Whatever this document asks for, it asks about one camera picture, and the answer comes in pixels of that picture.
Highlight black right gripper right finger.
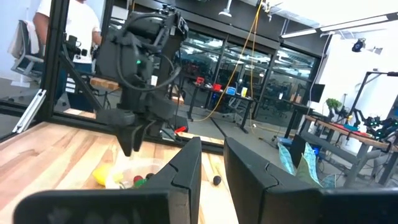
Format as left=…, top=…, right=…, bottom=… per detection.
left=223, top=137, right=398, bottom=224

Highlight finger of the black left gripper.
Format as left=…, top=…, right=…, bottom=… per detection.
left=134, top=123, right=147, bottom=152
left=117, top=124, right=135, bottom=157

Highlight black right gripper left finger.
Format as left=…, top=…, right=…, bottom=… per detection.
left=14, top=136, right=202, bottom=224

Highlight yellow toy lemon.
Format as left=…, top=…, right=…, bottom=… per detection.
left=92, top=164, right=124, bottom=187

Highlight clear plastic container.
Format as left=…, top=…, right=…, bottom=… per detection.
left=104, top=157, right=167, bottom=190

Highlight wooden background table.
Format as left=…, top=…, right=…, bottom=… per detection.
left=303, top=114, right=398, bottom=188

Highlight black background desk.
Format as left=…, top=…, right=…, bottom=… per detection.
left=186, top=81, right=259, bottom=134

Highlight silver aluminium bar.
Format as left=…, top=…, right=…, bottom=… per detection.
left=12, top=89, right=47, bottom=134

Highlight person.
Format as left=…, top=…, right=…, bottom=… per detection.
left=32, top=0, right=103, bottom=113

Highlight small green background plant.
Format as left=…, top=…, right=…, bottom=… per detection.
left=325, top=98, right=343, bottom=110

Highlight background robot arms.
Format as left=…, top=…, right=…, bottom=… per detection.
left=348, top=107, right=398, bottom=141

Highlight grey office chair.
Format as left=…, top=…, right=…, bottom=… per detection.
left=7, top=20, right=45, bottom=79

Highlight long ceiling light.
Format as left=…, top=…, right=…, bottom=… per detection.
left=279, top=12, right=398, bottom=40

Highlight black wall monitor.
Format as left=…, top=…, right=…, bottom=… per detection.
left=307, top=83, right=326, bottom=103

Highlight yellow cable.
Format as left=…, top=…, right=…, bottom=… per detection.
left=192, top=0, right=265, bottom=123

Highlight black hanging ceiling camera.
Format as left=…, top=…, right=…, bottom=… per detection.
left=351, top=37, right=366, bottom=53

